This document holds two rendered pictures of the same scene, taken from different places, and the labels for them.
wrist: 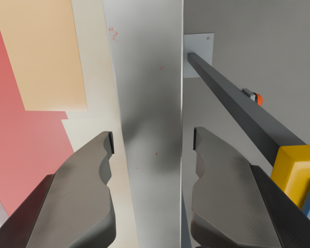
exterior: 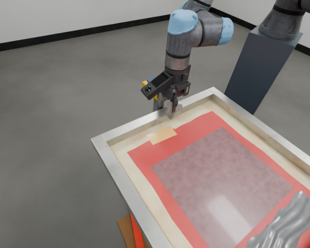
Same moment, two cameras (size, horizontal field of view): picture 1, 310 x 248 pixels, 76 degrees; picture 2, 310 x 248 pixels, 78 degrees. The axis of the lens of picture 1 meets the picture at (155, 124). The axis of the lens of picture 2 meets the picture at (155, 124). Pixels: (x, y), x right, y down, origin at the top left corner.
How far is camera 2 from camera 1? 0.66 m
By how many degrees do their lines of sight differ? 34
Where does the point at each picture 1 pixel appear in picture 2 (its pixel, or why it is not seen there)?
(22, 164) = (191, 132)
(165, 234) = (182, 102)
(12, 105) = (177, 136)
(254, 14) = not seen: hidden behind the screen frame
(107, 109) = (167, 123)
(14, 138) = (185, 135)
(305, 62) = not seen: hidden behind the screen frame
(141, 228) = (184, 105)
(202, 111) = not seen: hidden behind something
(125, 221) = (193, 111)
